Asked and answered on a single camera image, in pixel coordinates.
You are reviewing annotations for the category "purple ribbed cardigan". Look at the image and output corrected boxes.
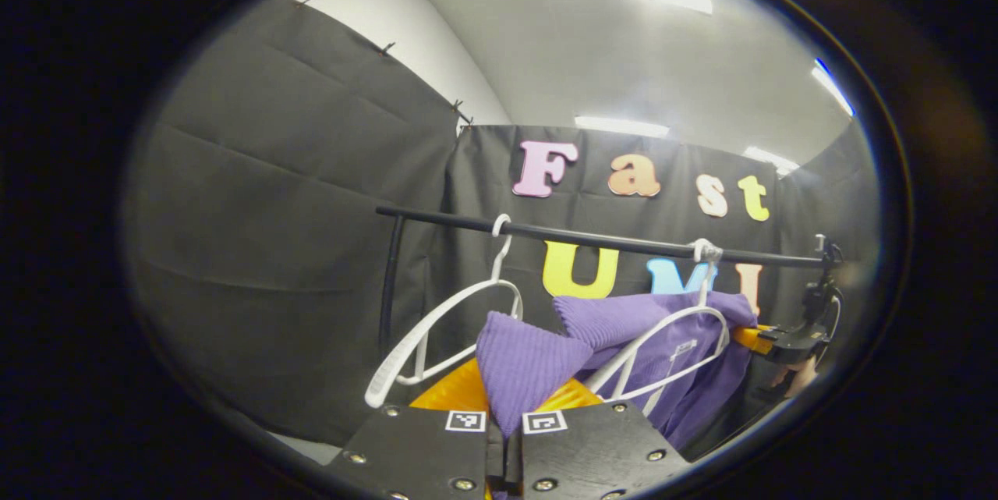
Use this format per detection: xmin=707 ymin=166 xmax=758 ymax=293
xmin=476 ymin=291 xmax=759 ymax=452

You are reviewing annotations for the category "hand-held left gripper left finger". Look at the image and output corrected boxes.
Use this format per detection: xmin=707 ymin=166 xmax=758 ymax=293
xmin=324 ymin=358 xmax=500 ymax=500

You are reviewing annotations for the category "white hanger with crossbar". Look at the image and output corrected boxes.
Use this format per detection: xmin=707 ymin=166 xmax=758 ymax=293
xmin=585 ymin=239 xmax=731 ymax=415

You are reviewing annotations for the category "black metal clothes rack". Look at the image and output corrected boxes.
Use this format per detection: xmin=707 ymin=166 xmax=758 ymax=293
xmin=377 ymin=205 xmax=843 ymax=353

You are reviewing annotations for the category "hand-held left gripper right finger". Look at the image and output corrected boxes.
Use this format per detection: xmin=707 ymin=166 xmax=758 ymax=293
xmin=507 ymin=377 xmax=691 ymax=500

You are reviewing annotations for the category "empty white plastic hanger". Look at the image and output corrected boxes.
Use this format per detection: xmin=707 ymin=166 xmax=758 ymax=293
xmin=365 ymin=213 xmax=525 ymax=409

